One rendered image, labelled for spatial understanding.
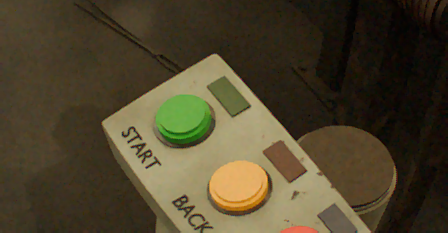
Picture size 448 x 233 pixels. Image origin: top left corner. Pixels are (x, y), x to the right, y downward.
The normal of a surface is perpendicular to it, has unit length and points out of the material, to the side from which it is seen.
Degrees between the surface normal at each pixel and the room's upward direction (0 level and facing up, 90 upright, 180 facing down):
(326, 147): 0
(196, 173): 20
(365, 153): 0
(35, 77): 0
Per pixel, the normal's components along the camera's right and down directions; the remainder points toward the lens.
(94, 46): 0.14, -0.76
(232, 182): -0.15, -0.62
